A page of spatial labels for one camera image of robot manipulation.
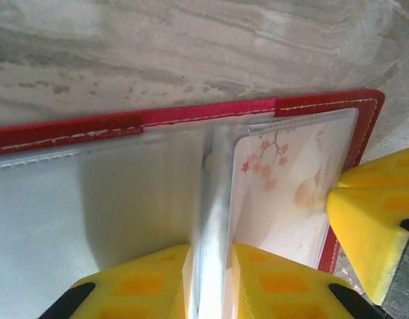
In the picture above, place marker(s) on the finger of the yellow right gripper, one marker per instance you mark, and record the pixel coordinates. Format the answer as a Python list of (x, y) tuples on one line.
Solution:
[(390, 169), (367, 232)]

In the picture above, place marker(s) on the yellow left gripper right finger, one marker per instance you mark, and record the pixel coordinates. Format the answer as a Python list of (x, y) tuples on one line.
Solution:
[(277, 289)]

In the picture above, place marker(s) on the red leather card holder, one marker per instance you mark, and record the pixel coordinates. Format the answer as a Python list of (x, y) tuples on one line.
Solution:
[(207, 113)]

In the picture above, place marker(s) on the white floral credit card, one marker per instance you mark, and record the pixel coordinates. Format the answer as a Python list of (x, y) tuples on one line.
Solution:
[(274, 172)]

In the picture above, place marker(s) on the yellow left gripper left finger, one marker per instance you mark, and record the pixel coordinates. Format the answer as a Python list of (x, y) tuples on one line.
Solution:
[(137, 289)]

